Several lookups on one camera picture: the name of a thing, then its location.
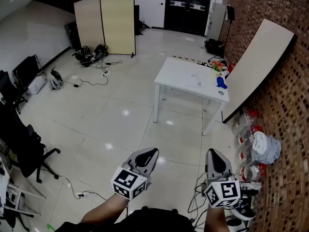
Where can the black tower speaker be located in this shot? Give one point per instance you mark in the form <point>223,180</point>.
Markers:
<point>136,18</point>

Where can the blue cloth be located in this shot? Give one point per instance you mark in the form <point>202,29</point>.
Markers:
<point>220,82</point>

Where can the grey white cloth bundle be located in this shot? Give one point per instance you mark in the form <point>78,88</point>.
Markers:
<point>265,147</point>

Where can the grey black backpack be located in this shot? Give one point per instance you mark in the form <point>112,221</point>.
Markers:
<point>56,80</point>

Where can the white box device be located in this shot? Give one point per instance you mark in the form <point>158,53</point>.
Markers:
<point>36,84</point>

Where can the white table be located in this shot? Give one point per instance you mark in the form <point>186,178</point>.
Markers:
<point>173,74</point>

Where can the white power strip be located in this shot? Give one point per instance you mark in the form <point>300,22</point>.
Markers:
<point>106,73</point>
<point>87,194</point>

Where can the paper booklet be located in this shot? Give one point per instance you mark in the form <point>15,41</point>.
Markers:
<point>194,80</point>

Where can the white square floor plate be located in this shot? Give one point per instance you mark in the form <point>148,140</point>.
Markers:
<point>74,77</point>

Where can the red bag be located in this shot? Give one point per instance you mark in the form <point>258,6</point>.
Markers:
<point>232,67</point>

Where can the black double door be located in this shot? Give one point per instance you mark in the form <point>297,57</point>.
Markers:
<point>188,8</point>

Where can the pile of red-labelled water bottles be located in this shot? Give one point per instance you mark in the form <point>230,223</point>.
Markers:
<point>246,139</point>

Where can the person's right forearm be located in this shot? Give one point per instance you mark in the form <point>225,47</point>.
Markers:
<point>214,219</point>

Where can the black equipment bag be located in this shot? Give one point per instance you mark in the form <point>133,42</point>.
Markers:
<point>213,47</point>

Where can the person's left forearm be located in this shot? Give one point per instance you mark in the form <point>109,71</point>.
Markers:
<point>106,209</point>

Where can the white standing panel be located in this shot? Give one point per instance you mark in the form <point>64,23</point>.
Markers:
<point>216,20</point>

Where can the black office chair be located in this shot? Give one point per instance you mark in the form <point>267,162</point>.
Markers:
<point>24,149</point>
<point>9,88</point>

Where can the person's black clothing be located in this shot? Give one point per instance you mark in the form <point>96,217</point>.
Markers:
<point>149,220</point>

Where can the pile of black backpacks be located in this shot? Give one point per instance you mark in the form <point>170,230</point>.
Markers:
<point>88,54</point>

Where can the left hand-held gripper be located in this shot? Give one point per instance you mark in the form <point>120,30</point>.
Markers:
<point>125,179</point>

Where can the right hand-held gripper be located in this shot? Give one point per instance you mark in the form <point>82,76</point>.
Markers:
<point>225,192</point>

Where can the white metal stool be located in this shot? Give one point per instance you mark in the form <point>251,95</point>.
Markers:
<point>14,190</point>

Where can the beige folding partition screen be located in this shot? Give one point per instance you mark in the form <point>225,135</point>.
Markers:
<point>116,23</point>

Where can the green floor tape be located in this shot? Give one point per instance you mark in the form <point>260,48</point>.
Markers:
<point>50,226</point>

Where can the small round grey disc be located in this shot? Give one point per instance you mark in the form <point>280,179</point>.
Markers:
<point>220,92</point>

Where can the artificial flowers in white vase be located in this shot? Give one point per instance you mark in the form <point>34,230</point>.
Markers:
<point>217,66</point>

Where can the large white leaning board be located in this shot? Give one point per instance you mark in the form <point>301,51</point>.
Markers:
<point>260,64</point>

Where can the black tripod stand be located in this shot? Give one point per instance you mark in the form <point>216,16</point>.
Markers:
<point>230,12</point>

